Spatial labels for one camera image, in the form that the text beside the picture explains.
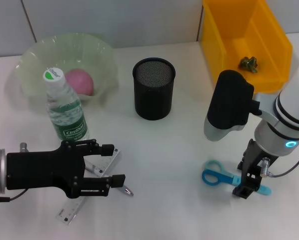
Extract yellow plastic bin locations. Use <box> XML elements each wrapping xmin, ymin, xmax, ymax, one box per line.
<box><xmin>201</xmin><ymin>0</ymin><xmax>294</xmax><ymax>95</ymax></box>

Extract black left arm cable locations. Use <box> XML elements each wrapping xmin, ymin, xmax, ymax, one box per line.
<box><xmin>0</xmin><ymin>188</ymin><xmax>30</xmax><ymax>204</ymax></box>

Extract grey silver pen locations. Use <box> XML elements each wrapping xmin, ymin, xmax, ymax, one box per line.
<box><xmin>83</xmin><ymin>159</ymin><xmax>135</xmax><ymax>198</ymax></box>

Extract pale green glass fruit bowl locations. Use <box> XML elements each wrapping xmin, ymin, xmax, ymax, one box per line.
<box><xmin>15</xmin><ymin>32</ymin><xmax>120</xmax><ymax>104</ymax></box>

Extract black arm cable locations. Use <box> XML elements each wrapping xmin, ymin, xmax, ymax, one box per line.
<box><xmin>266</xmin><ymin>145</ymin><xmax>299</xmax><ymax>179</ymax></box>
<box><xmin>0</xmin><ymin>188</ymin><xmax>30</xmax><ymax>204</ymax></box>

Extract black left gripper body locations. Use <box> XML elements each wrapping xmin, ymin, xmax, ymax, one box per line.
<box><xmin>6</xmin><ymin>141</ymin><xmax>87</xmax><ymax>200</ymax></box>

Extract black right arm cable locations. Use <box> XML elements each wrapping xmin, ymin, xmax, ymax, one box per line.
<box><xmin>266</xmin><ymin>145</ymin><xmax>299</xmax><ymax>179</ymax></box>

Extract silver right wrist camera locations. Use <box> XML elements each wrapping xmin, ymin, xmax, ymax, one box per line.
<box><xmin>203</xmin><ymin>69</ymin><xmax>262</xmax><ymax>143</ymax></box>

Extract pink peach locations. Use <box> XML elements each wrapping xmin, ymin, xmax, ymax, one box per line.
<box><xmin>65</xmin><ymin>69</ymin><xmax>95</xmax><ymax>96</ymax></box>

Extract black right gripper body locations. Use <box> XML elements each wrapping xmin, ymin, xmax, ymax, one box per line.
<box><xmin>241</xmin><ymin>138</ymin><xmax>278</xmax><ymax>180</ymax></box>

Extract blue scissors with sheath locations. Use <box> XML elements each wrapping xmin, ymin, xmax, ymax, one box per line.
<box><xmin>201</xmin><ymin>159</ymin><xmax>272</xmax><ymax>196</ymax></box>

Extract silver right gripper cable plug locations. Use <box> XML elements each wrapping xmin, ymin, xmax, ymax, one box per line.
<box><xmin>260</xmin><ymin>157</ymin><xmax>271</xmax><ymax>178</ymax></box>

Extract transparent plastic ruler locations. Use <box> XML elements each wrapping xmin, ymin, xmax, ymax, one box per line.
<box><xmin>55</xmin><ymin>148</ymin><xmax>122</xmax><ymax>226</ymax></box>

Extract black mesh pen holder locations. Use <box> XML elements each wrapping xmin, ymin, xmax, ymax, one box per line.
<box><xmin>132</xmin><ymin>57</ymin><xmax>177</xmax><ymax>122</ymax></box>

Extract clear green-label water bottle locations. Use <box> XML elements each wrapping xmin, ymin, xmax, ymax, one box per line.
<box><xmin>42</xmin><ymin>67</ymin><xmax>90</xmax><ymax>143</ymax></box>

